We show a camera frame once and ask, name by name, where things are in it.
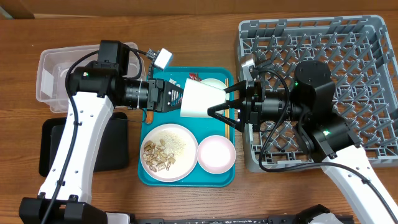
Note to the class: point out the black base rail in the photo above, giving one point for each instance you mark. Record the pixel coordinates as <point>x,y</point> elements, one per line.
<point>274,219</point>

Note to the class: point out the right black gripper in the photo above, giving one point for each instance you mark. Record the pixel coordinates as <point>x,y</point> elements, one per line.
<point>249,108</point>

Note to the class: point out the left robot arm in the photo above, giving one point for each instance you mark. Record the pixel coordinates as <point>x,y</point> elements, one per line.
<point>65,196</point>

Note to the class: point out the clear plastic storage bin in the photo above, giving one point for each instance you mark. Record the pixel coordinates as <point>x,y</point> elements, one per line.
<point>49,77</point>

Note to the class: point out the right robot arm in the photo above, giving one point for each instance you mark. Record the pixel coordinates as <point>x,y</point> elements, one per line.
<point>321,132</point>

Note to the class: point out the white bowl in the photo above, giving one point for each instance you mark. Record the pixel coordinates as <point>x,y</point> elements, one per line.
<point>214,83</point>

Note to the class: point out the orange carrot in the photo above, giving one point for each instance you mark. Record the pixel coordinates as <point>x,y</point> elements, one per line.
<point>149,117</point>

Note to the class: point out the pink-white bowl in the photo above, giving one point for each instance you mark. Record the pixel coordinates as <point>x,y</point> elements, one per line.
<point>216,154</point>

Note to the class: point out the teal serving tray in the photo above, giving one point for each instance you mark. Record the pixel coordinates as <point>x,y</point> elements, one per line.
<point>199,127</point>

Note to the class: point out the grey dishwasher rack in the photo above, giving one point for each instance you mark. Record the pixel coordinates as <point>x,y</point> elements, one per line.
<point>363,66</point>

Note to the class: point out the large white plate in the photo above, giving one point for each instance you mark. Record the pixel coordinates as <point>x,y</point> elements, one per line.
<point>180,141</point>

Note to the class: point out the white cup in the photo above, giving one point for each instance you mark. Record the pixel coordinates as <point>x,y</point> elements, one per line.
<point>198,97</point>

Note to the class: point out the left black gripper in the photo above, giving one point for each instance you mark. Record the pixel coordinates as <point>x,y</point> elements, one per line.
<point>160,101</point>

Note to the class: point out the red snack wrapper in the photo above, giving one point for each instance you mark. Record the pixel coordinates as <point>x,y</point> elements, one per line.
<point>194,76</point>

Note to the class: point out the black rectangular tray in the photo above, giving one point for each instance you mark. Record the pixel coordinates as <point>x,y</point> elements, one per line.
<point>113,151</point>

